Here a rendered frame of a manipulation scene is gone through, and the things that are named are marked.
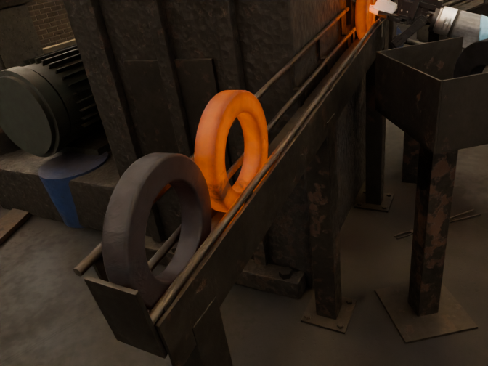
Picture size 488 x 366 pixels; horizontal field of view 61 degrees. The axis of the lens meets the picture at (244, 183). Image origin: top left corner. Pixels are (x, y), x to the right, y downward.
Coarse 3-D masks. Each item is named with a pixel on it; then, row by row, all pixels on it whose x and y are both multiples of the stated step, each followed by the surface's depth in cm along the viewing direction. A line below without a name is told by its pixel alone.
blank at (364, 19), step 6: (360, 0) 122; (366, 0) 121; (372, 0) 128; (360, 6) 122; (366, 6) 121; (360, 12) 122; (366, 12) 122; (360, 18) 123; (366, 18) 123; (372, 18) 131; (360, 24) 124; (366, 24) 124; (372, 24) 131; (360, 30) 126; (366, 30) 125; (360, 36) 128
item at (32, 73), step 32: (32, 64) 172; (64, 64) 175; (0, 96) 169; (32, 96) 159; (64, 96) 168; (32, 128) 170; (64, 128) 168; (96, 128) 196; (0, 160) 198; (32, 160) 192; (0, 192) 200; (32, 192) 186; (96, 192) 164; (96, 224) 175
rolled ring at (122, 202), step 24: (144, 168) 45; (168, 168) 47; (192, 168) 52; (120, 192) 43; (144, 192) 43; (192, 192) 54; (120, 216) 42; (144, 216) 44; (192, 216) 56; (120, 240) 42; (144, 240) 44; (192, 240) 55; (120, 264) 42; (144, 264) 44; (168, 264) 54; (144, 288) 44
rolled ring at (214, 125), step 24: (216, 96) 59; (240, 96) 60; (216, 120) 55; (240, 120) 67; (264, 120) 68; (216, 144) 55; (264, 144) 69; (216, 168) 56; (216, 192) 57; (240, 192) 63
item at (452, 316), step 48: (432, 48) 94; (384, 96) 92; (432, 96) 73; (480, 96) 72; (432, 144) 76; (480, 144) 77; (432, 192) 96; (432, 240) 103; (384, 288) 126; (432, 288) 111; (432, 336) 109
